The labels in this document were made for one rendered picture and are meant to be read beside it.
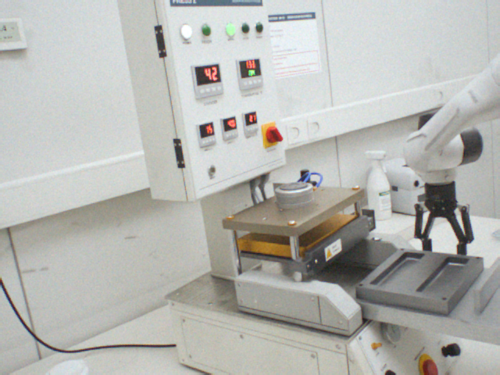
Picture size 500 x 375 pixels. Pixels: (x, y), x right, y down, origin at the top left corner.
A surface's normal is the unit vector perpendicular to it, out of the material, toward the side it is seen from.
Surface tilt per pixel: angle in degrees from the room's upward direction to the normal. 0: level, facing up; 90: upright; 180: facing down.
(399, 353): 65
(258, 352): 90
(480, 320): 0
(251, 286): 90
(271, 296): 90
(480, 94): 70
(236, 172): 90
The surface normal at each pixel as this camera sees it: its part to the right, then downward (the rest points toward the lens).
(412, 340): 0.65, -0.38
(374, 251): -0.61, 0.25
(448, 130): -0.69, 0.50
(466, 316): -0.14, -0.97
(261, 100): 0.78, 0.04
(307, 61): 0.63, 0.08
